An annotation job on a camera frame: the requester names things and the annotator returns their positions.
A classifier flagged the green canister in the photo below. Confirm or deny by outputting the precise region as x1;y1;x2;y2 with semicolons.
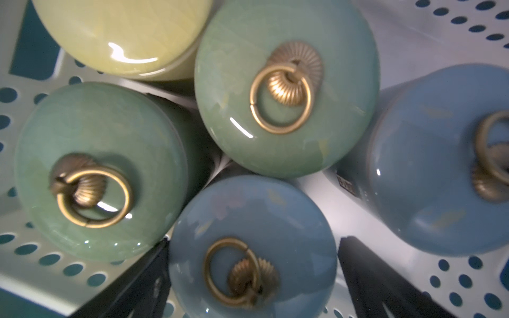
195;1;380;178
14;82;213;262

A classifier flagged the yellow-green canister back left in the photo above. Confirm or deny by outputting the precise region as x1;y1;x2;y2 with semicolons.
33;0;222;82

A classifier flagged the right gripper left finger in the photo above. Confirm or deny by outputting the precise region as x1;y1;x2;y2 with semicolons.
71;238;171;317

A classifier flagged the white perforated plastic basket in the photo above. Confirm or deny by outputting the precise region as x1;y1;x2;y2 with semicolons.
1;1;508;317

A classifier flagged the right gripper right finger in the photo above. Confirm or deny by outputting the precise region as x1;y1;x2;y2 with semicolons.
337;236;453;317

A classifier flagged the light blue canister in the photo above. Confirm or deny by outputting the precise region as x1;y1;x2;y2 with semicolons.
326;64;508;257

